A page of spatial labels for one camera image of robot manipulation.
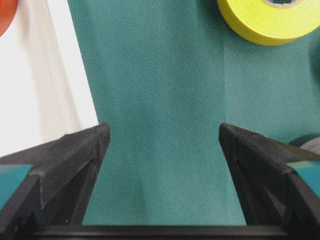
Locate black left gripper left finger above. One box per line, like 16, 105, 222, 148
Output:
0, 122, 111, 240

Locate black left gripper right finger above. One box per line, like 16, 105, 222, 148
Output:
218, 123, 320, 240

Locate black tape roll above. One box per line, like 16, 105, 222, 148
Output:
289, 133, 320, 154

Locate yellow tape roll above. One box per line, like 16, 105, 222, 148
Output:
217, 0, 320, 46

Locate red tape roll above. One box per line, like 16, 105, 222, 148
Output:
0, 0, 18, 36

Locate white plastic tray case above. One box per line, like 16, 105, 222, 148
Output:
0, 0, 98, 156

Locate green table cloth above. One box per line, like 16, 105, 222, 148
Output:
66, 0, 320, 225

